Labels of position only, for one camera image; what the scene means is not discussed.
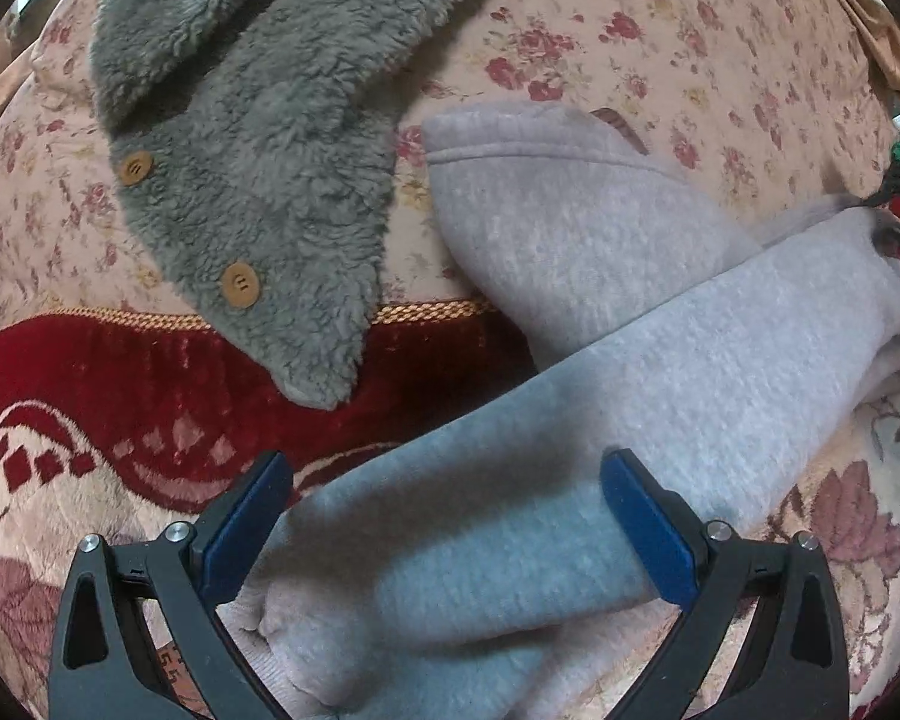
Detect red floral plush blanket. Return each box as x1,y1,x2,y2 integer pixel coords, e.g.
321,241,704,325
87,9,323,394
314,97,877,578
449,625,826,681
0,304,900,718

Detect grey-green fleece jacket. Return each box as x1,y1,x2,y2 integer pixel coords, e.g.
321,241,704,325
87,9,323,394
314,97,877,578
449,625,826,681
89,0,460,410

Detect pink floral quilt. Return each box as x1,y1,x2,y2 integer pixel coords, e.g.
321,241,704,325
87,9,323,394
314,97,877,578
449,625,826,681
0,0,894,328

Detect light grey sweatpants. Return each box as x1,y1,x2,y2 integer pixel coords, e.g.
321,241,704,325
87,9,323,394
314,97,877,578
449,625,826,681
222,103,900,718

